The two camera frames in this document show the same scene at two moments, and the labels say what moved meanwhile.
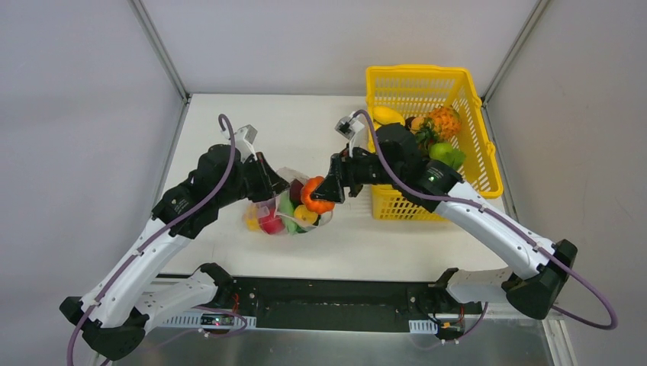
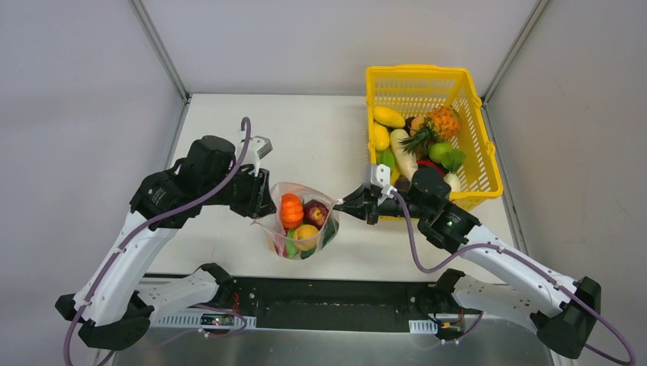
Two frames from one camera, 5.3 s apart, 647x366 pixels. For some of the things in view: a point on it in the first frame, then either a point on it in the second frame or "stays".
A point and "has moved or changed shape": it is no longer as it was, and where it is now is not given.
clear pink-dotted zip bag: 284,211 has moved or changed shape
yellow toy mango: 387,115 stays
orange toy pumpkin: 317,206 → 292,210
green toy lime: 438,150 stays
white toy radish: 455,158 stays
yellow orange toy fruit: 303,213 → 305,237
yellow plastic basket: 416,91 stays
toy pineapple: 442,124 stays
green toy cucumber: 286,210 → 292,250
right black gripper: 345,171 → 368,205
